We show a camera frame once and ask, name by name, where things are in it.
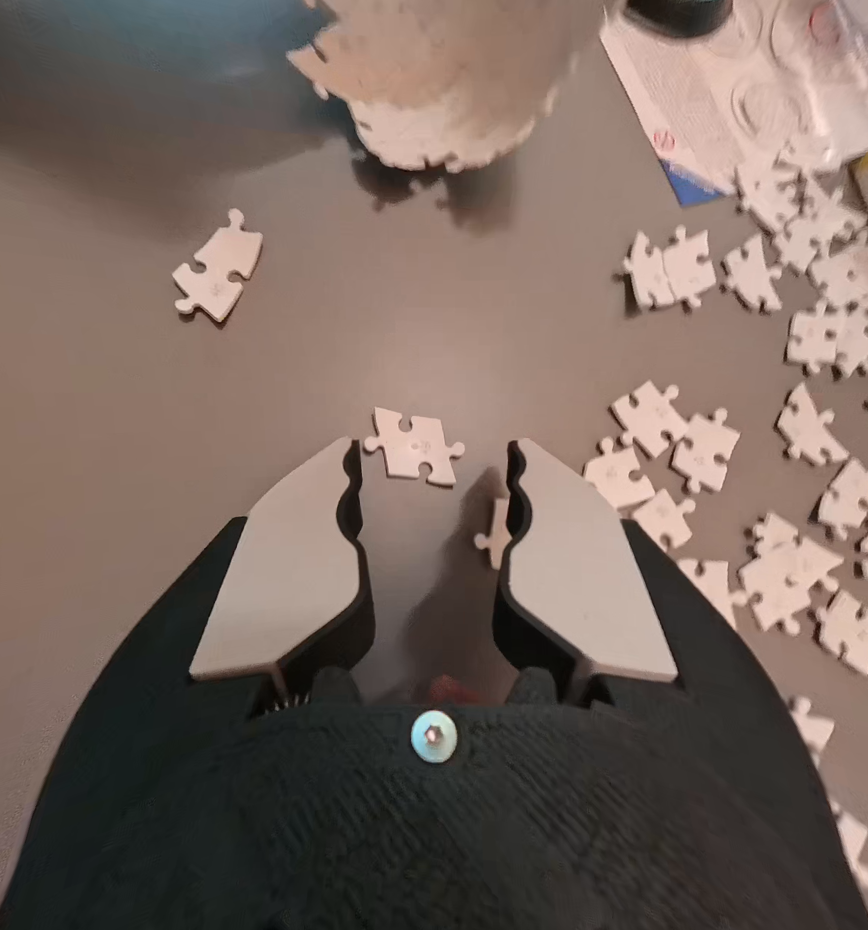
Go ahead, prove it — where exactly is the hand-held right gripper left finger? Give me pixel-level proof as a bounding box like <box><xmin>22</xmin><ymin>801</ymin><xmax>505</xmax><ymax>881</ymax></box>
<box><xmin>189</xmin><ymin>436</ymin><xmax>377</xmax><ymax>684</ymax></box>

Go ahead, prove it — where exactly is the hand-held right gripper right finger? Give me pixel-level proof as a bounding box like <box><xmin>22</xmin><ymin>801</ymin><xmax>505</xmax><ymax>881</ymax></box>
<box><xmin>492</xmin><ymin>438</ymin><xmax>678</xmax><ymax>707</ymax></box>

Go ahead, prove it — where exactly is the white puzzle piece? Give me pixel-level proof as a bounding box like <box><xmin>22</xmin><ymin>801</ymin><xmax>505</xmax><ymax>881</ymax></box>
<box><xmin>172</xmin><ymin>209</ymin><xmax>264</xmax><ymax>324</ymax></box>
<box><xmin>363</xmin><ymin>407</ymin><xmax>466</xmax><ymax>488</ymax></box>
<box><xmin>475</xmin><ymin>497</ymin><xmax>511</xmax><ymax>571</ymax></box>

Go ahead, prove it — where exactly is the partly built puzzle ball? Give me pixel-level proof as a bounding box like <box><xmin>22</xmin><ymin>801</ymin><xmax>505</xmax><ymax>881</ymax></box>
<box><xmin>285</xmin><ymin>0</ymin><xmax>588</xmax><ymax>174</ymax></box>

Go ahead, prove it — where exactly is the pile of white puzzle pieces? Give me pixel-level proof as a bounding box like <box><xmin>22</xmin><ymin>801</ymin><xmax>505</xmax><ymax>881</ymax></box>
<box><xmin>583</xmin><ymin>145</ymin><xmax>868</xmax><ymax>891</ymax></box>

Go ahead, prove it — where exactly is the paper puzzle leaflet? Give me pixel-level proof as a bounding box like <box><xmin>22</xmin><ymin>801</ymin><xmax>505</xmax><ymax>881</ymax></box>
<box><xmin>600</xmin><ymin>0</ymin><xmax>868</xmax><ymax>208</ymax></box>

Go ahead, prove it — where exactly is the black round ball stand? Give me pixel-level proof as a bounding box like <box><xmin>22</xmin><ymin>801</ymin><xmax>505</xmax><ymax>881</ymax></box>
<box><xmin>626</xmin><ymin>0</ymin><xmax>733</xmax><ymax>39</ymax></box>

